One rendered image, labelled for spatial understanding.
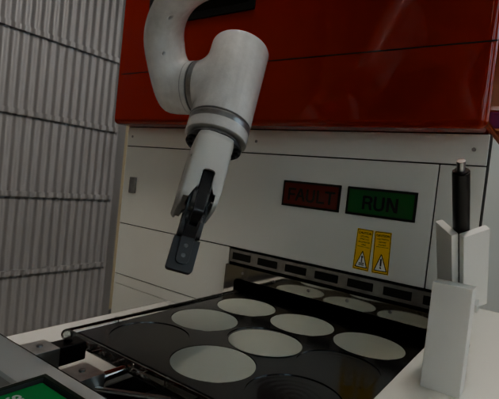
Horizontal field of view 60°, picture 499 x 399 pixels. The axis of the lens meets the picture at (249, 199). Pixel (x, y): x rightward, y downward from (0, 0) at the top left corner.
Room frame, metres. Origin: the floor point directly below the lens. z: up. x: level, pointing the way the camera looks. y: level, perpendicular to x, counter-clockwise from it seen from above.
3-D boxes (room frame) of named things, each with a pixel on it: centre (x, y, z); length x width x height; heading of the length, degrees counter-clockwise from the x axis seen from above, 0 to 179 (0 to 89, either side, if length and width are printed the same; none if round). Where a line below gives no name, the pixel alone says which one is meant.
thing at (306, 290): (0.76, -0.15, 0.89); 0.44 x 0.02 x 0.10; 55
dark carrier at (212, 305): (0.58, -0.04, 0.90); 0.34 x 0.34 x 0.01; 55
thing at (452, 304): (0.35, -0.18, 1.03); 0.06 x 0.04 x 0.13; 145
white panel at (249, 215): (0.88, -0.01, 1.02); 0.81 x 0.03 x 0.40; 55
